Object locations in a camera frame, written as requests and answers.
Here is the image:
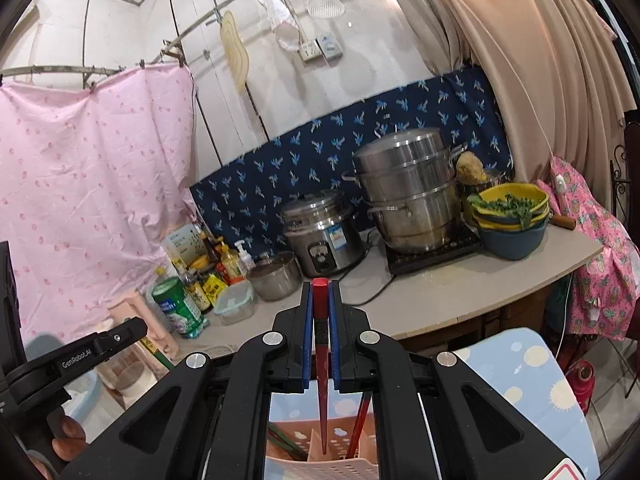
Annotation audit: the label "white green carton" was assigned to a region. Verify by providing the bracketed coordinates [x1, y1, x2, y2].
[161, 223, 207, 267]

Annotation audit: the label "white cable with switch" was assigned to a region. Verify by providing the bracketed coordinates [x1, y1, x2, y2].
[444, 0, 570, 193]

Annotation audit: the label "navy floral cloth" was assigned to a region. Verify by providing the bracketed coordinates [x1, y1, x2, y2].
[188, 66, 517, 262]

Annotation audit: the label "beige counter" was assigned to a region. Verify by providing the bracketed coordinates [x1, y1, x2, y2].
[172, 220, 606, 357]

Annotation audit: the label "dark iron chair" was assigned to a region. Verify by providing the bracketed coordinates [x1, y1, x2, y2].
[609, 122, 640, 201]

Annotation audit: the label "pink pineapple print garment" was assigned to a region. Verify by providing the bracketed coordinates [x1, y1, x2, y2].
[536, 156, 640, 342]

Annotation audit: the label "black induction cooker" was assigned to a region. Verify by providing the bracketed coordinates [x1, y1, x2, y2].
[382, 222, 484, 277]

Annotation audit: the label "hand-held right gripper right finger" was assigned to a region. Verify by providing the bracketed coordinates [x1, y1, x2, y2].
[327, 279, 573, 480]

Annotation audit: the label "beige hanging paddle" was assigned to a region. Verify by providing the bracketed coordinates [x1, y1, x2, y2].
[219, 10, 252, 94]

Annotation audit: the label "small lidded steel pot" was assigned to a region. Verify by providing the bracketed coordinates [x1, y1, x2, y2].
[247, 251, 304, 303]

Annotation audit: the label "yellow oil bottle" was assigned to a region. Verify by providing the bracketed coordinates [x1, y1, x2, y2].
[220, 245, 247, 287]

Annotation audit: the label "leafy greens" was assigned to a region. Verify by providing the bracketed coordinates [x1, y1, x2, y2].
[469, 194, 543, 228]

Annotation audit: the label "pink kettle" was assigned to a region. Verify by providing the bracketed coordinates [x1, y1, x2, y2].
[109, 289, 182, 367]

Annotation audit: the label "yellow bowl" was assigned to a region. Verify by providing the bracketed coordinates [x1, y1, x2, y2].
[471, 183, 552, 223]

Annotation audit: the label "white small appliance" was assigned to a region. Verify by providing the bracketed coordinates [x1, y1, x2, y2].
[97, 347, 157, 412]

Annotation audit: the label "steel rice cooker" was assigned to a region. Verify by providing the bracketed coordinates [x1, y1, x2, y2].
[280, 189, 367, 279]

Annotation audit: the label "white pump bottle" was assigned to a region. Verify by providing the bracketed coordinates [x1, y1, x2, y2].
[232, 239, 257, 277]

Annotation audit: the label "yellow packet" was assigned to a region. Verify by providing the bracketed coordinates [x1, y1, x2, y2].
[202, 273, 227, 309]

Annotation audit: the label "beige curtain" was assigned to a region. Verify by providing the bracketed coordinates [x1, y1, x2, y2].
[414, 0, 640, 188]

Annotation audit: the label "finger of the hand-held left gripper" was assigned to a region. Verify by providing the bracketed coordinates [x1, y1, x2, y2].
[5, 316, 149, 403]

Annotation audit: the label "clear plastic food container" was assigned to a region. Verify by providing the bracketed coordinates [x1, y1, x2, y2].
[213, 280, 257, 326]

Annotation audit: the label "person's left hand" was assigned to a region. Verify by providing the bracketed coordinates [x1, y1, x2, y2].
[25, 416, 93, 480]

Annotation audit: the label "green detergent bottle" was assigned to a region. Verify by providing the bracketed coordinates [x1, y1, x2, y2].
[151, 276, 209, 339]

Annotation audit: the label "pink perforated utensil basket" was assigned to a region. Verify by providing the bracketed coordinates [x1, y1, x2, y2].
[265, 400, 381, 480]

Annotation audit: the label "brown loofah sponge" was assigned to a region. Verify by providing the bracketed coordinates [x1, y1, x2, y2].
[455, 151, 489, 187]

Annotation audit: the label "stainless steel steamer pot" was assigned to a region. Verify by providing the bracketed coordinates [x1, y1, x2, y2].
[342, 127, 469, 256]

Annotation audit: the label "hanging plastic bag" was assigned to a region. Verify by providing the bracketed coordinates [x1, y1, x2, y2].
[256, 0, 302, 52]

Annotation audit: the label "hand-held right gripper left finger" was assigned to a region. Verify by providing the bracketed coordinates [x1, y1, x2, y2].
[62, 281, 316, 480]

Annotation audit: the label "pink dotted sheet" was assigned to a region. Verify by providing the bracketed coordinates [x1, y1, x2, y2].
[0, 64, 202, 343]

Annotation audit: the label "wall socket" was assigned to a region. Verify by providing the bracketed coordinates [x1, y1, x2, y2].
[298, 34, 346, 64]

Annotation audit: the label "metal curtain rod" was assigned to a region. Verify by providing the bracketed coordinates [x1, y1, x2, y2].
[0, 0, 323, 86]

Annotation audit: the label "dark sauce bottle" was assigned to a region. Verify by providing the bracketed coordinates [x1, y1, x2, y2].
[200, 231, 227, 262]

